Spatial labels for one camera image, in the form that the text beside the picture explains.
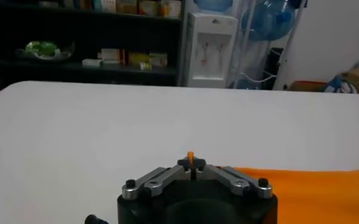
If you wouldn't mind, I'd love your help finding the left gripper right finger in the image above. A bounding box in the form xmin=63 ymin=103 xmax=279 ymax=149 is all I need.
xmin=193 ymin=157 xmax=274 ymax=200

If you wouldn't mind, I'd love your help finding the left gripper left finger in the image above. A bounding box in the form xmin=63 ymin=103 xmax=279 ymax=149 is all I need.
xmin=121 ymin=157 xmax=194 ymax=201

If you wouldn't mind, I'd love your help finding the orange t-shirt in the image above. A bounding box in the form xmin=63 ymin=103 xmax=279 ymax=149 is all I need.
xmin=187 ymin=150 xmax=359 ymax=224

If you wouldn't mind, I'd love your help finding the white metal jug rack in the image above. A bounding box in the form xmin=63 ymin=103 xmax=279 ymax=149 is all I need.
xmin=226 ymin=0 xmax=308 ymax=91

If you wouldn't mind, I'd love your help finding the black stand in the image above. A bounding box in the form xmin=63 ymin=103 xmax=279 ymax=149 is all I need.
xmin=263 ymin=47 xmax=283 ymax=91

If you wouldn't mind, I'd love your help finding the beige green medicine box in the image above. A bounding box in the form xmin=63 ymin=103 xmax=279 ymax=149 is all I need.
xmin=149 ymin=52 xmax=168 ymax=67

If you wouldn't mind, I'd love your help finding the white water dispenser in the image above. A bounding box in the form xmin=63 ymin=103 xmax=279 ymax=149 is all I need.
xmin=183 ymin=12 xmax=239 ymax=89

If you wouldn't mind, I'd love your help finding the yellow green medicine box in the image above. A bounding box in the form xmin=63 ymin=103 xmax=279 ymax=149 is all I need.
xmin=127 ymin=52 xmax=151 ymax=66

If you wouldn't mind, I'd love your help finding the white box with red stripe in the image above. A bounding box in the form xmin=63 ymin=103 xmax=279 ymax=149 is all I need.
xmin=97 ymin=47 xmax=126 ymax=65

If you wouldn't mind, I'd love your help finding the flat white box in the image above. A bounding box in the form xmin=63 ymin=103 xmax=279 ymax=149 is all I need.
xmin=82 ymin=58 xmax=103 ymax=68

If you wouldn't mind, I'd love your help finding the blue white bag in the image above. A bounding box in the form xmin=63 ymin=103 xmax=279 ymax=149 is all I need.
xmin=324 ymin=75 xmax=358 ymax=94

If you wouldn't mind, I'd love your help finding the black shelving unit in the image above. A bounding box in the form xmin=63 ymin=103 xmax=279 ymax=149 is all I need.
xmin=0 ymin=0 xmax=188 ymax=101

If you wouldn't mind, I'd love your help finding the orange white medicine box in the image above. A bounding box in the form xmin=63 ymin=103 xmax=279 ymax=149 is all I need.
xmin=159 ymin=0 xmax=172 ymax=18

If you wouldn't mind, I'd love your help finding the red white medicine box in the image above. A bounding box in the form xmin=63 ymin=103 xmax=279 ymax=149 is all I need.
xmin=138 ymin=0 xmax=160 ymax=16

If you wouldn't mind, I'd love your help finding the blue water jug with label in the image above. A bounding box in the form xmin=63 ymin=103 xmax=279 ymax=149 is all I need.
xmin=193 ymin=0 xmax=234 ymax=12

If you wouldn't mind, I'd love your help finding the yellow orange medicine box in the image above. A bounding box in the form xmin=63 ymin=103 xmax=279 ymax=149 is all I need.
xmin=115 ymin=0 xmax=139 ymax=15

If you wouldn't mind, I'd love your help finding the glass bowl with green contents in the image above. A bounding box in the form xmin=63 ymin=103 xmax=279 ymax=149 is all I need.
xmin=16 ymin=40 xmax=76 ymax=61

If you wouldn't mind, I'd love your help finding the white dispenser hose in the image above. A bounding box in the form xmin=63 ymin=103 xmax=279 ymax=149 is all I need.
xmin=238 ymin=72 xmax=276 ymax=83

